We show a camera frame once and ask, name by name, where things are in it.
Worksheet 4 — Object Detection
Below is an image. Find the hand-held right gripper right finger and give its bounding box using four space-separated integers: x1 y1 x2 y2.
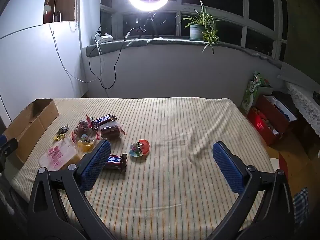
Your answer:
204 141 295 240

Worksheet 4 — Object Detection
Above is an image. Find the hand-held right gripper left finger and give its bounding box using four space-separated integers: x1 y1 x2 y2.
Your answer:
27 139 120 240

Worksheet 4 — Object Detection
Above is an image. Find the brown chocolate bar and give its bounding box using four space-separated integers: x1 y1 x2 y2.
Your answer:
104 153 128 173
90 114 117 130

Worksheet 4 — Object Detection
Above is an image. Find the yellow jelly cup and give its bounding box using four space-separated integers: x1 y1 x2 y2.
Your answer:
77 134 97 153

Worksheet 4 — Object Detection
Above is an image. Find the brown cardboard box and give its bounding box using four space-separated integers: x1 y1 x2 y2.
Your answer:
3 99 59 164

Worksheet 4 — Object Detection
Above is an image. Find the clear packet of brown cake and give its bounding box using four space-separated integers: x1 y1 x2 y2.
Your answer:
96 120 126 140

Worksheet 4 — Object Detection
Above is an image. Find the clear packet with pink print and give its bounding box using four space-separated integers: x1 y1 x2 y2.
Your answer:
39 135 82 172

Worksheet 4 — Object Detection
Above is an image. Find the red-ended dark snack packet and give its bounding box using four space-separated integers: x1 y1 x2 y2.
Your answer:
71 115 94 143

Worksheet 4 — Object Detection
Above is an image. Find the red jelly cup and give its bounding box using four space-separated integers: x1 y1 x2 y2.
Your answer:
129 139 151 157

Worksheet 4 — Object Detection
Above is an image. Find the red box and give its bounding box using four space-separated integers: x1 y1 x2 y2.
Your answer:
247 94 298 146

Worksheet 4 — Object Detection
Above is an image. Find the green printed bag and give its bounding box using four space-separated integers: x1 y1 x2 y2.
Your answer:
241 71 273 115

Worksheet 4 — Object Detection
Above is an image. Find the blue checked cloth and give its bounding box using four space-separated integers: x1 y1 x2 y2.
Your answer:
292 187 310 227

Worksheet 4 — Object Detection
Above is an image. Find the white cabinet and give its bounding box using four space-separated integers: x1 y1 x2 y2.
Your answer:
0 0 89 128

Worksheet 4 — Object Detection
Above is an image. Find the white lace cloth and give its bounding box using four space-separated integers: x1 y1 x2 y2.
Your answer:
285 82 320 138

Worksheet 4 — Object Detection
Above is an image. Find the white power strip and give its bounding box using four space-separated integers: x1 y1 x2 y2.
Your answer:
94 31 114 42

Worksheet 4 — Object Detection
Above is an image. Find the potted spider plant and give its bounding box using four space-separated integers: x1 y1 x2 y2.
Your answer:
176 0 220 55

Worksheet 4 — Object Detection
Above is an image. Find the black tripod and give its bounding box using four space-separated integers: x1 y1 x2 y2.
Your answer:
137 12 160 40

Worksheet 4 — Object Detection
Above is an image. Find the white cable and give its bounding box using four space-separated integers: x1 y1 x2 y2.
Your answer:
48 21 103 83

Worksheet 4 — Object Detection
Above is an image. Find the black cable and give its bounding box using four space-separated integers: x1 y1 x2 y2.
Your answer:
89 27 148 90

